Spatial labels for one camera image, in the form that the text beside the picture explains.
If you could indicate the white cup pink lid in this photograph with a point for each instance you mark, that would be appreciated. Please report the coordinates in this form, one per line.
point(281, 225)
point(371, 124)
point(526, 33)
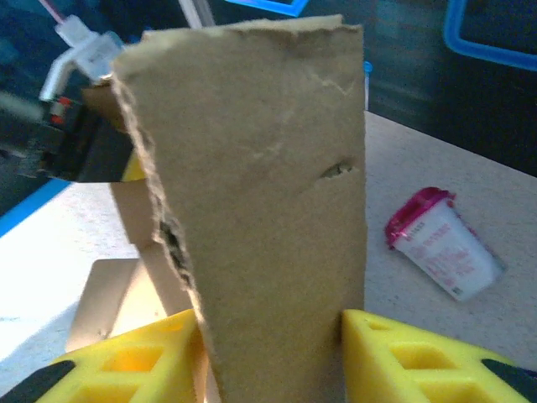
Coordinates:
point(449, 252)

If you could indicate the brown cardboard paper box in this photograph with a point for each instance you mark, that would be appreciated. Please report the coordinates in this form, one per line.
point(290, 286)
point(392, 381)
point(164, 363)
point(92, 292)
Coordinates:
point(260, 189)

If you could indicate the aluminium frame post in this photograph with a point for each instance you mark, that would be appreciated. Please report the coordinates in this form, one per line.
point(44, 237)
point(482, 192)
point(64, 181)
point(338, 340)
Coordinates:
point(197, 12)

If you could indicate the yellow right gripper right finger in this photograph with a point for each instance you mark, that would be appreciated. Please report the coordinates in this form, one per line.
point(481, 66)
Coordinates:
point(377, 378)

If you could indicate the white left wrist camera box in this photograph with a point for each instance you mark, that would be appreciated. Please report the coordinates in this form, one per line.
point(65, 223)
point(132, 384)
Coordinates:
point(90, 50)

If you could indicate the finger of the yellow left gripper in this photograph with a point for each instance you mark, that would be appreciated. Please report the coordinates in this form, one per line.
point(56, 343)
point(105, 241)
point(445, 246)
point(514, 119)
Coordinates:
point(133, 173)

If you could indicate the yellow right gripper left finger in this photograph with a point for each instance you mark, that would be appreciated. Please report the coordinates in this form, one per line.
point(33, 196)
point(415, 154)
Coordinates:
point(138, 378)

